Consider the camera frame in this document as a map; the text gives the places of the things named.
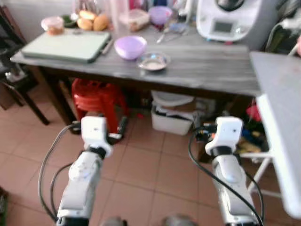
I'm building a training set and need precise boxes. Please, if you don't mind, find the large lilac plastic bowl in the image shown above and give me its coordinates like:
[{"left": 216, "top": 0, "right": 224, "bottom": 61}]
[{"left": 114, "top": 35, "right": 148, "bottom": 61}]

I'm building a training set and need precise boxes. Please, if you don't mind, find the white plastic bin with lid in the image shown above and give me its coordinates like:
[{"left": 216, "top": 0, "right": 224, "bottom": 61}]
[{"left": 150, "top": 90, "right": 196, "bottom": 136}]

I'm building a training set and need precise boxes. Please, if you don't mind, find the red plastic stool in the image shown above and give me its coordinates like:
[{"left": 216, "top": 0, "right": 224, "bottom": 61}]
[{"left": 71, "top": 79, "right": 130, "bottom": 142}]

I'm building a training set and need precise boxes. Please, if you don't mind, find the yellow and blue bag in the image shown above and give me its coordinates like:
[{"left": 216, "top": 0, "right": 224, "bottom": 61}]
[{"left": 235, "top": 127, "right": 269, "bottom": 153}]

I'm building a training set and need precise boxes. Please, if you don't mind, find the pink red bag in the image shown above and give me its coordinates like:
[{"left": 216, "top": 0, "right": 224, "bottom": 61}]
[{"left": 246, "top": 105, "right": 261, "bottom": 122}]

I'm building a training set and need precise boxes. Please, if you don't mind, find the grey top wooden table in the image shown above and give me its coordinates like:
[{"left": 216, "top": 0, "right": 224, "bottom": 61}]
[{"left": 10, "top": 19, "right": 264, "bottom": 161}]

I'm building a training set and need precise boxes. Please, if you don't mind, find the shallow metal bowl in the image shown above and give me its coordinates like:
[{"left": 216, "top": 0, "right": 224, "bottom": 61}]
[{"left": 137, "top": 52, "right": 171, "bottom": 72}]

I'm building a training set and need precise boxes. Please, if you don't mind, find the white folding table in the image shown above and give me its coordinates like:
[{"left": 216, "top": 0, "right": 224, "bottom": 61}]
[{"left": 238, "top": 51, "right": 301, "bottom": 221}]

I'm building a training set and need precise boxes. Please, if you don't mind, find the grey robot left foot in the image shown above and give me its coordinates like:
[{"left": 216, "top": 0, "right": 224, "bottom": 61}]
[{"left": 101, "top": 216, "right": 127, "bottom": 226}]

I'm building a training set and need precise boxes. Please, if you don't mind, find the grey robot foot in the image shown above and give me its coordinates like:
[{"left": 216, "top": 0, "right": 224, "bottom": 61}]
[
  {"left": 162, "top": 214, "right": 198, "bottom": 226},
  {"left": 101, "top": 216, "right": 127, "bottom": 226}
]

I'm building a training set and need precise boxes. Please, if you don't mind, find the grey robot right foot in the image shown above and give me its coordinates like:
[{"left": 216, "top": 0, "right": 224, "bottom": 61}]
[{"left": 162, "top": 214, "right": 198, "bottom": 226}]

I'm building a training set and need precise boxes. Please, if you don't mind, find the metal spoon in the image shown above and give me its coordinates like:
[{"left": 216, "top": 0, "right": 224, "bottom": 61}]
[{"left": 156, "top": 27, "right": 172, "bottom": 44}]

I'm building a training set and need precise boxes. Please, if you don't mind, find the clear glass dish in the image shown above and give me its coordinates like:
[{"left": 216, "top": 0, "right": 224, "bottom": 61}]
[{"left": 167, "top": 21, "right": 190, "bottom": 36}]

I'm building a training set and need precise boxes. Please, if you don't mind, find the white kitchen appliance with display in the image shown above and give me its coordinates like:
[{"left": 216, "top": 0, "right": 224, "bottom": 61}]
[{"left": 196, "top": 0, "right": 262, "bottom": 44}]

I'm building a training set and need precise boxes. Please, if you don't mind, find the pale green cutting board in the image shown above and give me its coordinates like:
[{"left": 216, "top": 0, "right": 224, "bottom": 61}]
[{"left": 20, "top": 31, "right": 112, "bottom": 64}]

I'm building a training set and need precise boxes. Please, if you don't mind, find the brown bread bun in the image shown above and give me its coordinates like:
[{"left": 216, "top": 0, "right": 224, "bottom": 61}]
[
  {"left": 93, "top": 14, "right": 110, "bottom": 32},
  {"left": 79, "top": 9, "right": 97, "bottom": 20},
  {"left": 77, "top": 18, "right": 94, "bottom": 32}
]

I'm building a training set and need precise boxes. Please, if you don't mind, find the rectangular clear food container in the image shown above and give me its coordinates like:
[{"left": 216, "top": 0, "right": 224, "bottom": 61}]
[{"left": 119, "top": 8, "right": 151, "bottom": 32}]

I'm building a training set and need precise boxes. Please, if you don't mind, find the dark wooden side table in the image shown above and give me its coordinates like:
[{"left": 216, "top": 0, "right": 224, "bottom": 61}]
[{"left": 0, "top": 5, "right": 50, "bottom": 127}]

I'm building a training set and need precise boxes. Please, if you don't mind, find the small purple plastic bowl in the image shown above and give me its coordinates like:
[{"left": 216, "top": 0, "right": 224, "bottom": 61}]
[{"left": 149, "top": 6, "right": 174, "bottom": 26}]

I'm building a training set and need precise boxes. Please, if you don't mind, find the tall clear plastic jug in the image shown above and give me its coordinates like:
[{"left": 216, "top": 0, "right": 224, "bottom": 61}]
[{"left": 107, "top": 0, "right": 130, "bottom": 29}]

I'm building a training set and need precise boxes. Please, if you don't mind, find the dark green bowl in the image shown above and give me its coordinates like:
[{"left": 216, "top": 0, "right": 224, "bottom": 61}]
[{"left": 63, "top": 14, "right": 79, "bottom": 28}]

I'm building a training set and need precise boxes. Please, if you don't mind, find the dark green bag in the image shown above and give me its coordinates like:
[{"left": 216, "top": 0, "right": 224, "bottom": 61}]
[{"left": 263, "top": 0, "right": 301, "bottom": 51}]

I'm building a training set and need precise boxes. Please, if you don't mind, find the round plastic food container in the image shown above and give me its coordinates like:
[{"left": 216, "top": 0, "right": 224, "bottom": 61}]
[{"left": 40, "top": 16, "right": 65, "bottom": 36}]

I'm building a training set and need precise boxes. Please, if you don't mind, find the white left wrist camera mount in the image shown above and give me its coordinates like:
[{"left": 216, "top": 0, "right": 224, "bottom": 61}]
[{"left": 81, "top": 116, "right": 113, "bottom": 157}]

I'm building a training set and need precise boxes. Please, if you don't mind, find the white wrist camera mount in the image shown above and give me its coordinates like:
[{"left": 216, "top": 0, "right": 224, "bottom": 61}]
[
  {"left": 81, "top": 116, "right": 113, "bottom": 157},
  {"left": 206, "top": 117, "right": 244, "bottom": 156}
]

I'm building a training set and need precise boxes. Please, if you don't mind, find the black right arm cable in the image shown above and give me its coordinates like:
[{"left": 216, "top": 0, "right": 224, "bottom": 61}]
[
  {"left": 242, "top": 172, "right": 265, "bottom": 222},
  {"left": 187, "top": 125, "right": 264, "bottom": 226}
]

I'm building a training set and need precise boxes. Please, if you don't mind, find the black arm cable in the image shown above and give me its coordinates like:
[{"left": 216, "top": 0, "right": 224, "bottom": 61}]
[
  {"left": 49, "top": 162, "right": 76, "bottom": 215},
  {"left": 242, "top": 172, "right": 265, "bottom": 222},
  {"left": 38, "top": 123, "right": 83, "bottom": 222},
  {"left": 187, "top": 125, "right": 264, "bottom": 226}
]

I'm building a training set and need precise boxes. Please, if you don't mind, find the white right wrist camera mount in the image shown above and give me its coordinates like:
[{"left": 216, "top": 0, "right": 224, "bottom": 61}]
[{"left": 206, "top": 117, "right": 244, "bottom": 156}]

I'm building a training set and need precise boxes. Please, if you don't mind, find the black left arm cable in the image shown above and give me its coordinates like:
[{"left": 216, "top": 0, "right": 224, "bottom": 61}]
[
  {"left": 38, "top": 123, "right": 83, "bottom": 222},
  {"left": 49, "top": 162, "right": 76, "bottom": 215}
]

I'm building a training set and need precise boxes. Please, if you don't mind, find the white power plug with cable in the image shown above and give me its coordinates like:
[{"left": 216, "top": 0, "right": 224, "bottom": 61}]
[{"left": 270, "top": 19, "right": 301, "bottom": 50}]

